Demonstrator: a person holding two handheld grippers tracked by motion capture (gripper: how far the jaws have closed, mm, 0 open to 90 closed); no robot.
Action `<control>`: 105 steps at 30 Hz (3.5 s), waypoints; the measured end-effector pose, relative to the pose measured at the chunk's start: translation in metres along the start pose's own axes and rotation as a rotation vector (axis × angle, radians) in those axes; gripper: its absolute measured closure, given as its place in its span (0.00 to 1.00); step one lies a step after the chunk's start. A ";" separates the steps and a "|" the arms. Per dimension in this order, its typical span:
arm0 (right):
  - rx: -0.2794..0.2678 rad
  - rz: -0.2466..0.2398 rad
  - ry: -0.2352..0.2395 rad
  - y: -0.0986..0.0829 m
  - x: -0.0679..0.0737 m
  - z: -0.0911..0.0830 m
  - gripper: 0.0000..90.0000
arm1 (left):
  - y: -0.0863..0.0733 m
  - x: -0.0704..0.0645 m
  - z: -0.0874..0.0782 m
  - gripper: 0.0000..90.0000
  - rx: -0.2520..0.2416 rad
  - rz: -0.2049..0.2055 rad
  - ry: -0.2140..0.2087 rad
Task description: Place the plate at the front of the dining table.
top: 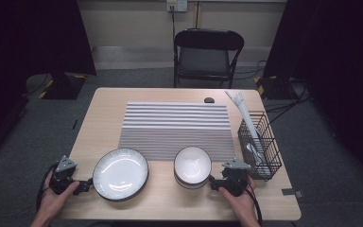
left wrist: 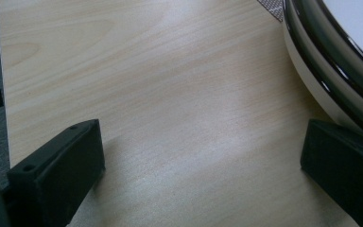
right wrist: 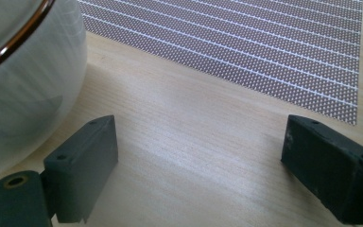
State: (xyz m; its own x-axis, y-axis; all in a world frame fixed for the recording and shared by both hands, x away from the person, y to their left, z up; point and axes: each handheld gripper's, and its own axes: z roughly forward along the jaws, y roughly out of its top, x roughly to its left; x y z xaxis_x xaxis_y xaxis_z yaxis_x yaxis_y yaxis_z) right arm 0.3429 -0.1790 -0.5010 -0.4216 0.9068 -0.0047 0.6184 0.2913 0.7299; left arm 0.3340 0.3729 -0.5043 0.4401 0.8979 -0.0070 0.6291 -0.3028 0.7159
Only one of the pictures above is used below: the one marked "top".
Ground black socket power cord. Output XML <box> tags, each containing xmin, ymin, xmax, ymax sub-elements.
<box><xmin>169</xmin><ymin>6</ymin><xmax>177</xmax><ymax>42</ymax></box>

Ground thin vertical wall conduit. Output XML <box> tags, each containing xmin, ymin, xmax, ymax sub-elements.
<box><xmin>194</xmin><ymin>1</ymin><xmax>200</xmax><ymax>29</ymax></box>

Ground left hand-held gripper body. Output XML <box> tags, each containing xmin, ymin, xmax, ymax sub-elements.
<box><xmin>48</xmin><ymin>154</ymin><xmax>83</xmax><ymax>196</ymax></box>

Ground grey tape strip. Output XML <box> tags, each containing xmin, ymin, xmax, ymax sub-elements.
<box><xmin>281</xmin><ymin>187</ymin><xmax>304</xmax><ymax>199</ymax></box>

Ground grey striped placemat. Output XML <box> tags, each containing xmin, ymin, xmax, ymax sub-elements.
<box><xmin>117</xmin><ymin>101</ymin><xmax>237</xmax><ymax>162</ymax></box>

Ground black wire basket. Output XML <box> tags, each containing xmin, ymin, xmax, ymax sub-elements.
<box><xmin>236</xmin><ymin>110</ymin><xmax>283</xmax><ymax>183</ymax></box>

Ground person's right hand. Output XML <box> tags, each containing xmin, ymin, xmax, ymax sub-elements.
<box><xmin>217</xmin><ymin>176</ymin><xmax>260</xmax><ymax>222</ymax></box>

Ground black curtain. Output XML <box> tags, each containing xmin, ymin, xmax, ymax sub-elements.
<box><xmin>0</xmin><ymin>0</ymin><xmax>97</xmax><ymax>165</ymax></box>
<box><xmin>263</xmin><ymin>0</ymin><xmax>363</xmax><ymax>181</ymax></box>

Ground black folding chair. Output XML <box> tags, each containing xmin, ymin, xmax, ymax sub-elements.
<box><xmin>173</xmin><ymin>27</ymin><xmax>245</xmax><ymax>89</ymax></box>

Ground white wall socket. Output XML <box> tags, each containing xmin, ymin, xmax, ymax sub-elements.
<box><xmin>165</xmin><ymin>0</ymin><xmax>188</xmax><ymax>13</ymax></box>

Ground white plate black rim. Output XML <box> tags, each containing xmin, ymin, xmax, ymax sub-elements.
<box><xmin>92</xmin><ymin>147</ymin><xmax>150</xmax><ymax>202</ymax></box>

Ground bundle of white chopsticks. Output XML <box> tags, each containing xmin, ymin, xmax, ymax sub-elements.
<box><xmin>224</xmin><ymin>90</ymin><xmax>263</xmax><ymax>149</ymax></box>

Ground person's left hand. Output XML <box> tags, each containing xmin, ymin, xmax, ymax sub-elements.
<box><xmin>38</xmin><ymin>171</ymin><xmax>80</xmax><ymax>220</ymax></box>

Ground left hand-held gripper cable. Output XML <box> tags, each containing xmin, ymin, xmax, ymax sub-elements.
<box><xmin>36</xmin><ymin>162</ymin><xmax>60</xmax><ymax>212</ymax></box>

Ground black stand base striped tape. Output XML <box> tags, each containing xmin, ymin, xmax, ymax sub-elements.
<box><xmin>39</xmin><ymin>73</ymin><xmax>87</xmax><ymax>101</ymax></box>
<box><xmin>254</xmin><ymin>75</ymin><xmax>297</xmax><ymax>101</ymax></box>

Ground black floor cable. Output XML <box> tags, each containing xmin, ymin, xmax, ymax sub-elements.
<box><xmin>22</xmin><ymin>74</ymin><xmax>50</xmax><ymax>97</ymax></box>

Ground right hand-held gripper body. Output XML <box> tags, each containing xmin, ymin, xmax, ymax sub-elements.
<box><xmin>220</xmin><ymin>159</ymin><xmax>252</xmax><ymax>198</ymax></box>

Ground black floor cables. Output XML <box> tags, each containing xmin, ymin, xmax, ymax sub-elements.
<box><xmin>264</xmin><ymin>79</ymin><xmax>311</xmax><ymax>126</ymax></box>
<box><xmin>233</xmin><ymin>60</ymin><xmax>268</xmax><ymax>80</ymax></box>

